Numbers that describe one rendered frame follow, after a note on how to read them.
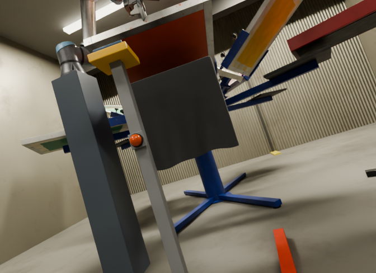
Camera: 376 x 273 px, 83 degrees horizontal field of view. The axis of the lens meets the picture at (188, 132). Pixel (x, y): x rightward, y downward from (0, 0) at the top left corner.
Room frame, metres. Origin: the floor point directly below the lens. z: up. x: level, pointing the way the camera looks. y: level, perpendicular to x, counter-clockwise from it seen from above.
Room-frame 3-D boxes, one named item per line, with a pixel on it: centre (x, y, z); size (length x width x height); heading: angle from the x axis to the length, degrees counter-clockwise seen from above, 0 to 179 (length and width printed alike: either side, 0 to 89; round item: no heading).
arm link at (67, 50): (1.27, 0.56, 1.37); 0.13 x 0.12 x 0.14; 136
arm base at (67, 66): (1.26, 0.56, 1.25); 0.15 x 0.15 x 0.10
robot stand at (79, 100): (1.26, 0.56, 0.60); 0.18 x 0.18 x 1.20; 78
